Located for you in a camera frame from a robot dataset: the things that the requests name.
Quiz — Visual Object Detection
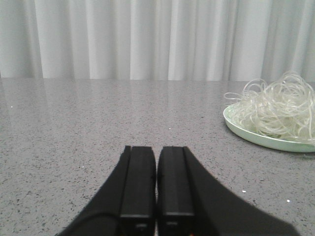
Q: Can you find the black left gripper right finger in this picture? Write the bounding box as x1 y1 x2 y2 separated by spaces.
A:
157 147 298 236

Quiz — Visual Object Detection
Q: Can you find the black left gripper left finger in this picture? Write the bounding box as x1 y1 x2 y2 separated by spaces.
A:
60 146 156 236

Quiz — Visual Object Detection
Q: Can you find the translucent white vermicelli bundle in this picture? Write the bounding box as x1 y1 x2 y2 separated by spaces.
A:
224 71 315 145

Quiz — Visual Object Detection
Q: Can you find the pale green round plate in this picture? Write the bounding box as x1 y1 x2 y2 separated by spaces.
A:
223 106 315 153

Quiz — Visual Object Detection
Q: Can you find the white pleated curtain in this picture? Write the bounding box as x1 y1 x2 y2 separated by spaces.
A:
0 0 315 81

